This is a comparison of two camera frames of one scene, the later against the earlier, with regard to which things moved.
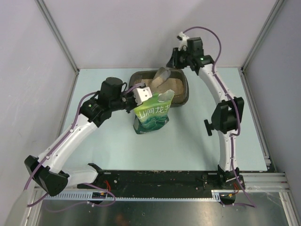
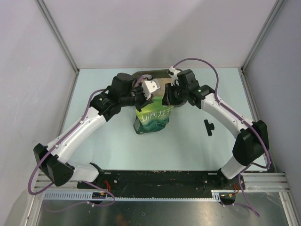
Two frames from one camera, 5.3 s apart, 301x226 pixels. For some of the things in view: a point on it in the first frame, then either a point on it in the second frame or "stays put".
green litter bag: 153,114 stays put
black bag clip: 209,127 stays put
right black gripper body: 183,58 → 179,94
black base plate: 159,181 stays put
